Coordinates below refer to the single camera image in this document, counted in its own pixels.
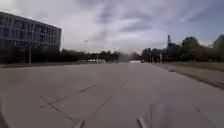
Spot pole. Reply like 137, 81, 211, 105
28, 44, 33, 65

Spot robot's own part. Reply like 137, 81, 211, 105
73, 119, 86, 128
136, 116, 148, 128

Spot grey paved plaza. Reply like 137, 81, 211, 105
0, 61, 224, 128

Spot grass strip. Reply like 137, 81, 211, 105
168, 61, 224, 72

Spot large grey many-windowed building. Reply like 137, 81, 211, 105
0, 11, 63, 64

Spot tall mast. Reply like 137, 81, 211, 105
166, 33, 172, 46

